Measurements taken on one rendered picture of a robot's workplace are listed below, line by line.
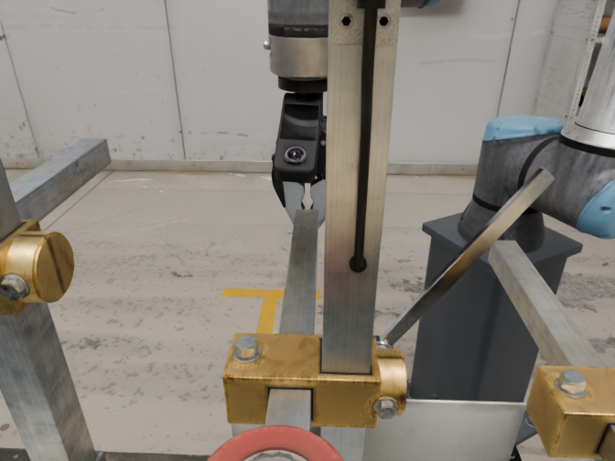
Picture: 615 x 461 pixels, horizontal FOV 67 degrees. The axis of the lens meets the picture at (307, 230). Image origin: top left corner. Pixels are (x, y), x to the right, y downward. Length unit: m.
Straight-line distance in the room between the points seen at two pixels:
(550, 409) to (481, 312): 0.72
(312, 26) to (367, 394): 0.36
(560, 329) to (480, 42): 2.67
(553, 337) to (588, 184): 0.48
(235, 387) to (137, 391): 1.27
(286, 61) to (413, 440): 0.40
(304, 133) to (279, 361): 0.27
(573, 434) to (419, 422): 0.12
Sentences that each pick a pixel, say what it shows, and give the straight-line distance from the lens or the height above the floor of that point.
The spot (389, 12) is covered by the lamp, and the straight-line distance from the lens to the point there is 0.25.
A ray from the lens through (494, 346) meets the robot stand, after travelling 1.19.
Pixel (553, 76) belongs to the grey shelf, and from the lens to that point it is 3.08.
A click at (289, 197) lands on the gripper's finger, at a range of 0.60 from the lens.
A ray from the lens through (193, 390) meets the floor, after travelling 1.58.
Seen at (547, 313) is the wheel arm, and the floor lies 0.83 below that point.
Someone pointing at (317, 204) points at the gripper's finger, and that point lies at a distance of 0.61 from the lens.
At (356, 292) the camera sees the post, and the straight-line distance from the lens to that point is 0.31.
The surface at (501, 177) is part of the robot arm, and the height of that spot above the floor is 0.77.
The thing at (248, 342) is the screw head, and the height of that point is 0.88.
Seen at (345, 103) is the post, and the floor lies 1.07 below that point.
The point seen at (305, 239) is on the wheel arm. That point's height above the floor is 0.86.
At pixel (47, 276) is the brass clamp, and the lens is 0.36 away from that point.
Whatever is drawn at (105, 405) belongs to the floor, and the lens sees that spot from 1.62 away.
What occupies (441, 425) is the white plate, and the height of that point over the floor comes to 0.77.
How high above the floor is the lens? 1.12
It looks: 28 degrees down
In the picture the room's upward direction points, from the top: straight up
